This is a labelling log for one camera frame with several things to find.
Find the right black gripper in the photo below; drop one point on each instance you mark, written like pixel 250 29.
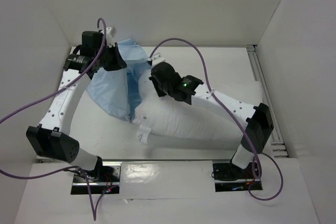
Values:
pixel 160 83

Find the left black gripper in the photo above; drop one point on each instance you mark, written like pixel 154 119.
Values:
pixel 118 63

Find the white pillow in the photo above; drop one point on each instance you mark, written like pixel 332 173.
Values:
pixel 167 123

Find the light blue pillowcase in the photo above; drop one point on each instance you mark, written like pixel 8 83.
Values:
pixel 117 92

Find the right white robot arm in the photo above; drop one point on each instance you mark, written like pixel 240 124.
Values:
pixel 254 121

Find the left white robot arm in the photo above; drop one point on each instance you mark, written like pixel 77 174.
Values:
pixel 98 53

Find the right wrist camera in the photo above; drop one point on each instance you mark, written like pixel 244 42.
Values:
pixel 155 59

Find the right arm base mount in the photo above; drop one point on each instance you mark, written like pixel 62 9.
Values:
pixel 230 178

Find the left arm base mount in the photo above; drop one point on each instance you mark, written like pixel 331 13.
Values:
pixel 108 182

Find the aluminium frame rail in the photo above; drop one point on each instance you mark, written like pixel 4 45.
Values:
pixel 276 142

